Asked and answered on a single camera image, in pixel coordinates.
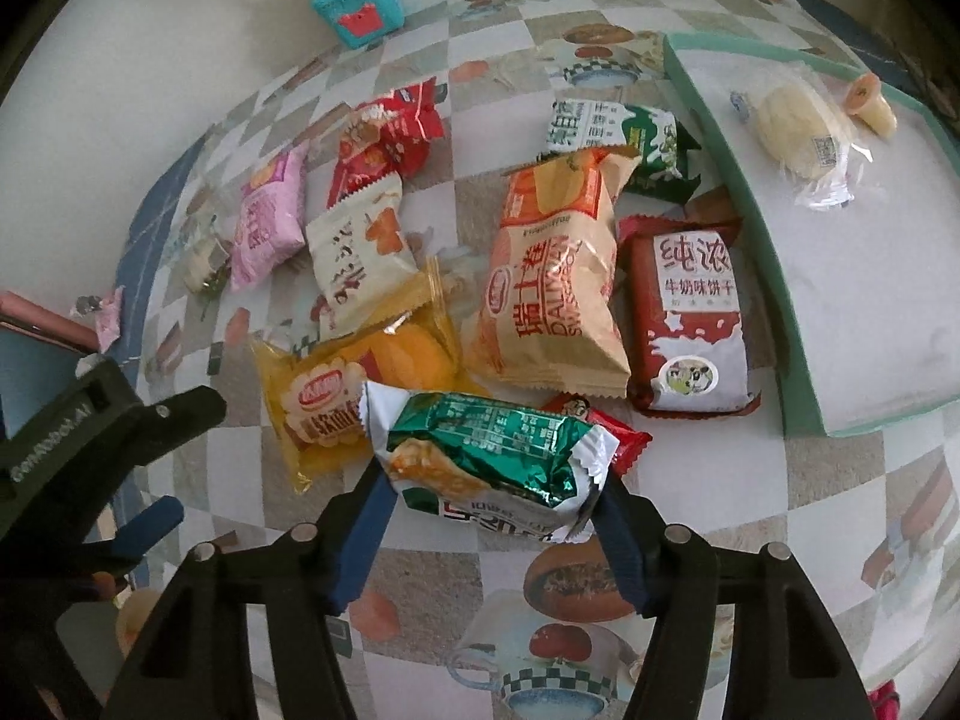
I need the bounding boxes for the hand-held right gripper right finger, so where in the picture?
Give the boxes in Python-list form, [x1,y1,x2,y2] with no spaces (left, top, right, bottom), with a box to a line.
[592,476,878,720]

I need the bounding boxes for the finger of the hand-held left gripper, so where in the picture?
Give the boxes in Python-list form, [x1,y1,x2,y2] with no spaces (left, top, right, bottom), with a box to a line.
[88,495,185,580]
[112,384,228,482]

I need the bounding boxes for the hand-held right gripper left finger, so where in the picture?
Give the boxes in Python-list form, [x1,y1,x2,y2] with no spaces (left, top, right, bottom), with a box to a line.
[97,457,400,720]

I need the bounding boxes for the clear cracker packet green edges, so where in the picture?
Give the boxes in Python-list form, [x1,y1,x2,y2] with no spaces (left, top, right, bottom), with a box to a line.
[176,214,235,297]

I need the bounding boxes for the green foil snack packet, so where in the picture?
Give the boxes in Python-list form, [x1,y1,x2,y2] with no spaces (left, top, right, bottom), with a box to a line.
[360,381,620,545]

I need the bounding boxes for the pink snack packet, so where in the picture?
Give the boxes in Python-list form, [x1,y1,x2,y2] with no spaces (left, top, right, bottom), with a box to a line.
[229,146,310,293]

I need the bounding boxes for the teal tray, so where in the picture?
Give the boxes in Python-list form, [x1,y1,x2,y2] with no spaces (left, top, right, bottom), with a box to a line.
[661,31,960,437]

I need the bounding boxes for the dark blue panel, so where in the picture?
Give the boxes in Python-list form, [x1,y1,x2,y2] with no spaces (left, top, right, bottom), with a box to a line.
[0,326,87,440]

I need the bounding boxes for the small red snack packet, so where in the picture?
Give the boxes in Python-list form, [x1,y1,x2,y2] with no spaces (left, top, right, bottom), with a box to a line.
[540,392,653,477]

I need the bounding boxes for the torn pink wrapper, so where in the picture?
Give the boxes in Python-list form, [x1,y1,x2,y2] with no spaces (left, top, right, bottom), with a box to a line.
[71,286,127,353]

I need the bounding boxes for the brown wooden board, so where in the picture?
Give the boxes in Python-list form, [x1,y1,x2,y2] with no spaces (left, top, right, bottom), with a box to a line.
[0,291,98,353]

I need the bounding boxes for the yellow bread packet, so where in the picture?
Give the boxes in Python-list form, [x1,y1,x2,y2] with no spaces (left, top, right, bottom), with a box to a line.
[250,259,488,496]

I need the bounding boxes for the white and orange snack packet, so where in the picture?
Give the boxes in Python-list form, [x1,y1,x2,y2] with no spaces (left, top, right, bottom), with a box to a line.
[304,171,421,335]

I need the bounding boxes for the dark red biscuit packet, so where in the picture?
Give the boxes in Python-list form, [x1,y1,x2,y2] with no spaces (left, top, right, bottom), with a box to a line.
[615,214,762,415]

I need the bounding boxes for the tan cake roll packet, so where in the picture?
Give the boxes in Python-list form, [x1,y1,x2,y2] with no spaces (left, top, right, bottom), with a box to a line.
[459,146,644,400]

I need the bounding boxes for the red object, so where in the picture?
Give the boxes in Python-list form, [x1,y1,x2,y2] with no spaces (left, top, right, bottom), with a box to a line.
[866,679,905,720]

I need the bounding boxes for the printed checkered tablecloth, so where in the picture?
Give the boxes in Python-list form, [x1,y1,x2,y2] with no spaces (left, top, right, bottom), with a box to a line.
[120,0,960,720]

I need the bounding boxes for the green and white snack packet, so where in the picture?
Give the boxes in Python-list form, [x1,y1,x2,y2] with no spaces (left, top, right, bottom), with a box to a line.
[544,97,702,203]

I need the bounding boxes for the teal toy box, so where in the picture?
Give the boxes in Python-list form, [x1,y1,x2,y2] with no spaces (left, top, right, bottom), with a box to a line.
[294,0,407,50]

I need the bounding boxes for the clear wrapped cream cake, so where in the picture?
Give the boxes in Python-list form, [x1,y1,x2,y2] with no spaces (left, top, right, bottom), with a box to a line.
[731,64,875,211]

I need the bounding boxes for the small jelly cup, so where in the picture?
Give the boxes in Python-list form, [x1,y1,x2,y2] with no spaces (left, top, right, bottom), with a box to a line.
[841,73,899,140]

